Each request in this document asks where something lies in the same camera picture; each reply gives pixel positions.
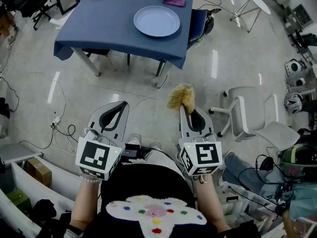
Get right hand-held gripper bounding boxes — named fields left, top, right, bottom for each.
left=178, top=105, right=222, bottom=177

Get person's right forearm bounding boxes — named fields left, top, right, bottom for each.
left=195, top=176, right=231, bottom=233

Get white round headset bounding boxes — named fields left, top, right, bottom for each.
left=284, top=59, right=308, bottom=76

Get black round device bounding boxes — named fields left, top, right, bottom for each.
left=205, top=8, right=222, bottom=34

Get big light blue plate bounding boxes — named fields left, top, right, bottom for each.
left=133, top=5, right=181, bottom=38

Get tan fluffy sponge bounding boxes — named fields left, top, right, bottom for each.
left=167, top=82, right=196, bottom=115

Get person's left forearm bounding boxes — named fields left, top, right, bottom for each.
left=69, top=177, right=102, bottom=230

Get white round side table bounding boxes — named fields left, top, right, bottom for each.
left=229, top=0, right=271, bottom=33

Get table with blue tablecloth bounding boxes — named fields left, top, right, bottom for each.
left=53, top=0, right=194, bottom=89

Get white office chair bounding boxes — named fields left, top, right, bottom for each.
left=209, top=86, right=300, bottom=151

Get dark helmet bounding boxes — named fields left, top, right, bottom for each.
left=282, top=144, right=317, bottom=182

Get black top with flower patch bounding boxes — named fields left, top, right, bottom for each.
left=84, top=164, right=218, bottom=238

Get white bead bracelet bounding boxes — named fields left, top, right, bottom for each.
left=80, top=175, right=102, bottom=184

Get black office chair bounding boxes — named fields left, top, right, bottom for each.
left=14, top=0, right=54, bottom=31

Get black screen device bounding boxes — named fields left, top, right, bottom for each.
left=123, top=142, right=149, bottom=158

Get person's legs in light trousers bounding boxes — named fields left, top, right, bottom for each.
left=121, top=134, right=184, bottom=176

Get brown cardboard box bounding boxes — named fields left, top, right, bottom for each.
left=26, top=157, right=52, bottom=187

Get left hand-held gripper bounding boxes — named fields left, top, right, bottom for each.
left=75, top=100, right=130, bottom=181

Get green box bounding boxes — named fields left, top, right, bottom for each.
left=6, top=189, right=33, bottom=215

